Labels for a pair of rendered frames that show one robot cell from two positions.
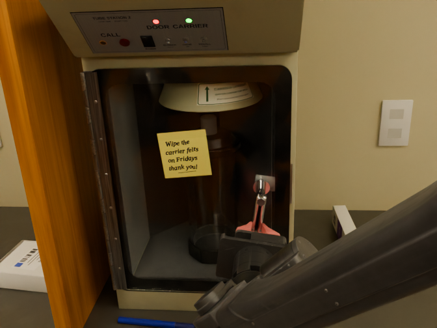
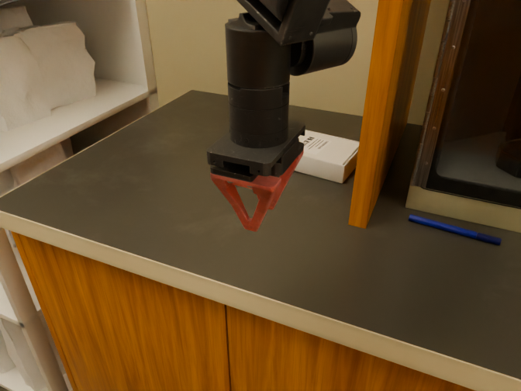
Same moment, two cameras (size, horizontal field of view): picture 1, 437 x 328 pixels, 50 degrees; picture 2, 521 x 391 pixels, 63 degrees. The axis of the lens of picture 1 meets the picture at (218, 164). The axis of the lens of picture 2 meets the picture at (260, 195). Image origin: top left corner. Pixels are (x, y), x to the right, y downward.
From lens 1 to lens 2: 30 cm
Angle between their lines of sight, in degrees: 18
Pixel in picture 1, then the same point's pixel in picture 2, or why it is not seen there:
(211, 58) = not seen: outside the picture
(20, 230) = not seen: hidden behind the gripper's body
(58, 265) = (378, 141)
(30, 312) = (312, 192)
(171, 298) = (471, 207)
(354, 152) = not seen: outside the picture
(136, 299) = (429, 200)
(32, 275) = (315, 159)
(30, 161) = (391, 9)
